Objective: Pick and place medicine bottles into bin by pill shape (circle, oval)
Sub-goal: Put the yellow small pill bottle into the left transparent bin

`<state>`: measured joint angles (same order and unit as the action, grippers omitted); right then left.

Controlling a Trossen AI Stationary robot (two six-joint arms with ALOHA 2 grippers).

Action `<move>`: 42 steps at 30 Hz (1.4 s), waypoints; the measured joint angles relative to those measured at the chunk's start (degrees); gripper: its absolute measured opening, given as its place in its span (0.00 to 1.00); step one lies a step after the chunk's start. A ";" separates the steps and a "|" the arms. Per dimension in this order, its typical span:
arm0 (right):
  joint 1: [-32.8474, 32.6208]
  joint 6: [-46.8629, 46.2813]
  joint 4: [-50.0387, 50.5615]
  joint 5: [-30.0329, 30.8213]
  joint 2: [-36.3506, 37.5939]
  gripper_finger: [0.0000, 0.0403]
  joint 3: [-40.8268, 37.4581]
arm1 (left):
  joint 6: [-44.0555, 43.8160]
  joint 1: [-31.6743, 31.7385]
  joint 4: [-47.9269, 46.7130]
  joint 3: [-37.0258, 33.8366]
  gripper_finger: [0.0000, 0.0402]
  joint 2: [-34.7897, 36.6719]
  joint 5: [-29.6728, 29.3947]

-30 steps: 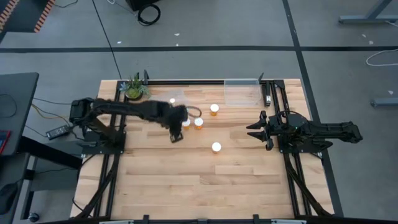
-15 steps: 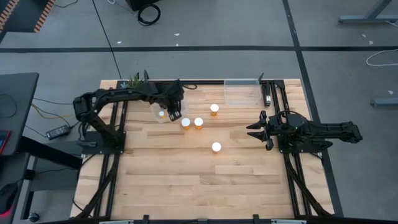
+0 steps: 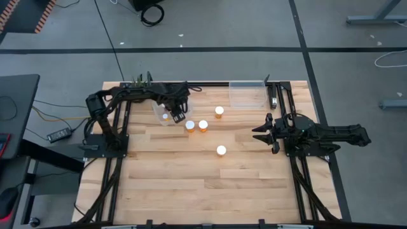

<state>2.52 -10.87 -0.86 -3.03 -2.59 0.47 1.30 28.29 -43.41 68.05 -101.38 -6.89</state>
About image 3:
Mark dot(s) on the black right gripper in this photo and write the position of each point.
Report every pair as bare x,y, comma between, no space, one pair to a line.
279,132

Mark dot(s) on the black aluminium table frame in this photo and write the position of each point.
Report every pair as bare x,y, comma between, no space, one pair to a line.
213,84

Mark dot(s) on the black round caster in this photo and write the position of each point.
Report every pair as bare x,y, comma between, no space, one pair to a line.
34,222

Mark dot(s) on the clear plastic bin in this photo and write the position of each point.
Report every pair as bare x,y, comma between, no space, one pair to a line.
157,111
248,95

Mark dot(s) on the black box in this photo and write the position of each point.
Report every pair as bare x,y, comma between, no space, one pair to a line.
143,4

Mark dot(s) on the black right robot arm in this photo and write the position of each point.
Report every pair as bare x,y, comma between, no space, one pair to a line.
334,132

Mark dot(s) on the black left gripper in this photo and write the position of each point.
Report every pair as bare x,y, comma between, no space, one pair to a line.
175,95

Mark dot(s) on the potted green plant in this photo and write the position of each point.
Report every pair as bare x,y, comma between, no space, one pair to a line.
140,82

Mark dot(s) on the black computer mouse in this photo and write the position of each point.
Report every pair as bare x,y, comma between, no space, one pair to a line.
8,200

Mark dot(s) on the grey metal table foot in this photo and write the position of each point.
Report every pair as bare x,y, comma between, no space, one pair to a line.
394,104

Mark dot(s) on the orange pill bottle white cap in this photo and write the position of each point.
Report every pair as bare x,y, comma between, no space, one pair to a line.
219,110
190,124
203,124
221,150

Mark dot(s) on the black grey-tipped device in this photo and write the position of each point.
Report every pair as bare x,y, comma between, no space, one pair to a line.
273,95

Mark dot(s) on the dark grey desk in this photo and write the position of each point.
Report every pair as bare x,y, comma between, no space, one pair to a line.
19,105

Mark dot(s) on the grey metal table leg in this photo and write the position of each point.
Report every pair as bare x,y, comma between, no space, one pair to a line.
372,19

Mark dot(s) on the orange striped black mat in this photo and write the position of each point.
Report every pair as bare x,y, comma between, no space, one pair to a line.
22,16

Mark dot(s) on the narrow orange pill bottle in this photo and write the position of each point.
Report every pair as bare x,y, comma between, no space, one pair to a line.
165,116

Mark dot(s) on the black power brick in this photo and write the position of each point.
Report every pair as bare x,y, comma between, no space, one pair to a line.
59,135

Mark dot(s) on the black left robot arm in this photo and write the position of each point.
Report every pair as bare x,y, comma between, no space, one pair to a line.
109,130

